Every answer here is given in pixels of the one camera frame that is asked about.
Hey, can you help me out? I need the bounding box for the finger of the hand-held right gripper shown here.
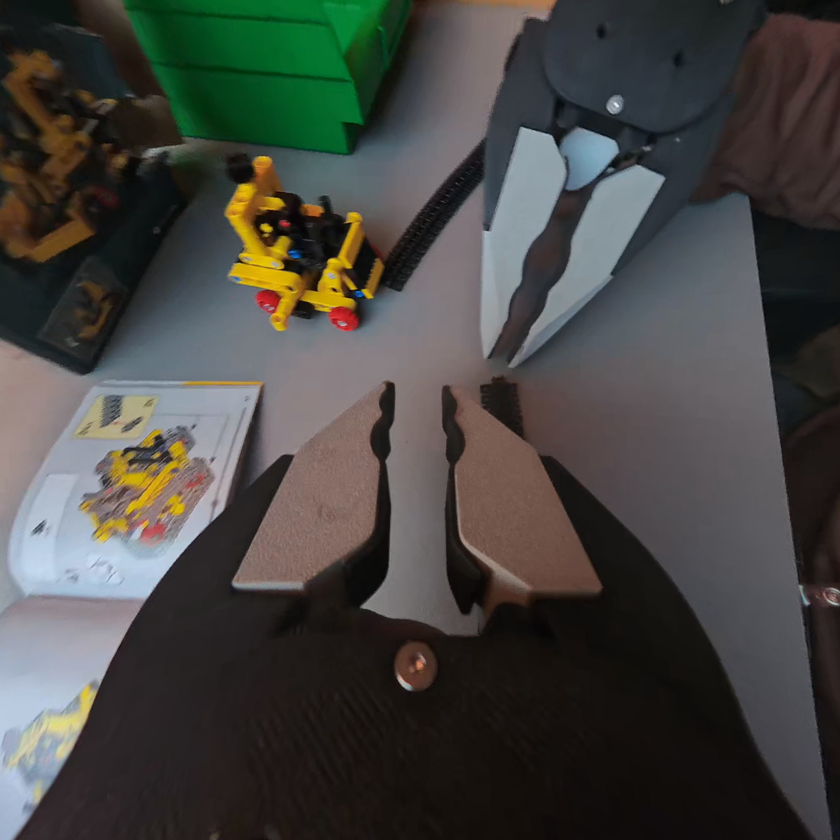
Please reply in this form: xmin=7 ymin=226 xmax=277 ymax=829
xmin=480 ymin=126 xmax=570 ymax=360
xmin=505 ymin=163 xmax=667 ymax=368

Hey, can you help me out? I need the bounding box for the dark cardboard lego box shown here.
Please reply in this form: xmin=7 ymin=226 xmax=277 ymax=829
xmin=0 ymin=23 xmax=188 ymax=375

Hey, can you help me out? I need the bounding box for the black lego track strip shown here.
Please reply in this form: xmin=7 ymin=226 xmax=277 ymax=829
xmin=479 ymin=375 xmax=526 ymax=441
xmin=382 ymin=139 xmax=487 ymax=291

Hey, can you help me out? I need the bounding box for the green plastic bin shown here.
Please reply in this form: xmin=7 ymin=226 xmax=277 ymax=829
xmin=123 ymin=0 xmax=413 ymax=155

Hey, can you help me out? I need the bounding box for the yellow lego bulldozer model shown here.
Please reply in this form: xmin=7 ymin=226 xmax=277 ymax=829
xmin=224 ymin=154 xmax=385 ymax=332

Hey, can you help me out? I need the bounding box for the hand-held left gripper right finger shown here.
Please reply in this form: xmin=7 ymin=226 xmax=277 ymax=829
xmin=441 ymin=385 xmax=603 ymax=616

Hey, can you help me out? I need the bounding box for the lego instruction booklet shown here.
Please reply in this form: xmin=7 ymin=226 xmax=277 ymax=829
xmin=0 ymin=379 xmax=263 ymax=815

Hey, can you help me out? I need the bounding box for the person's torso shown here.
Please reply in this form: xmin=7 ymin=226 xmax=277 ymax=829
xmin=781 ymin=407 xmax=840 ymax=840

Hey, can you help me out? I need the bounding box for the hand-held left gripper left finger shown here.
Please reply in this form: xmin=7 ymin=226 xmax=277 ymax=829
xmin=231 ymin=381 xmax=396 ymax=610

